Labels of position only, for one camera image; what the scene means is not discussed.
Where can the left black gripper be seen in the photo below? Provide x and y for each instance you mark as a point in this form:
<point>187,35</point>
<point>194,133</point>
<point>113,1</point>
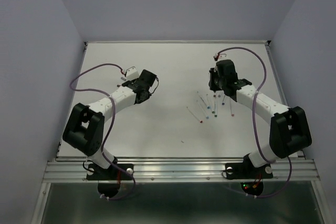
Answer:
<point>148,97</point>

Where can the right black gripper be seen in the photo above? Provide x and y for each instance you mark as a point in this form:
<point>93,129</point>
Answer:
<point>212,72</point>

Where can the pink capped pen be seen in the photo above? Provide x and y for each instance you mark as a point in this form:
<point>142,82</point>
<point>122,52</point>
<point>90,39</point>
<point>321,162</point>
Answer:
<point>231,107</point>

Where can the light blue capped pen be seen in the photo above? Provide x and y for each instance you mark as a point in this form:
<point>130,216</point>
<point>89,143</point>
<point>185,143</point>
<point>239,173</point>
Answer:
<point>203,100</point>

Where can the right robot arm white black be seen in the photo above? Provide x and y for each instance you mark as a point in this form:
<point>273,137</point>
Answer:
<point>289,129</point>

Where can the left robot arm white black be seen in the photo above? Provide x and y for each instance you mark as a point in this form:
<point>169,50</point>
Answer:
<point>84,130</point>

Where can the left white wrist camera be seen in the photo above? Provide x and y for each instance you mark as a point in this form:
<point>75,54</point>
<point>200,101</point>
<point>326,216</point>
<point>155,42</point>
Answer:
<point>131,73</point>

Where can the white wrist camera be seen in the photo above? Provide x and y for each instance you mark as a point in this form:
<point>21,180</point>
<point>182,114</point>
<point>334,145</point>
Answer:
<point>218,56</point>
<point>131,73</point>

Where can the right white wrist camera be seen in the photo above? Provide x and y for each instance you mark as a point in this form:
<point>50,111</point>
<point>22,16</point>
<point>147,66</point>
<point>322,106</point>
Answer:
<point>218,56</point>

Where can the aluminium front rail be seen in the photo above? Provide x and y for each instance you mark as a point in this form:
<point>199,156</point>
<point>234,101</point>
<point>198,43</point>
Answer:
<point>179,170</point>

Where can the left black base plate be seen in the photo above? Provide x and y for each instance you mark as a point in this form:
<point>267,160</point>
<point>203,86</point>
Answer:
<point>113,183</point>

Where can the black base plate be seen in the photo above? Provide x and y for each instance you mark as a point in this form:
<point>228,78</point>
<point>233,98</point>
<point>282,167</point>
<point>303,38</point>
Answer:
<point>251,178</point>
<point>113,183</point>

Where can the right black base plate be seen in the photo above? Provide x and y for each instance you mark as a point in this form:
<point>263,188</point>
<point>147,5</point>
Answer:
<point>251,178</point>

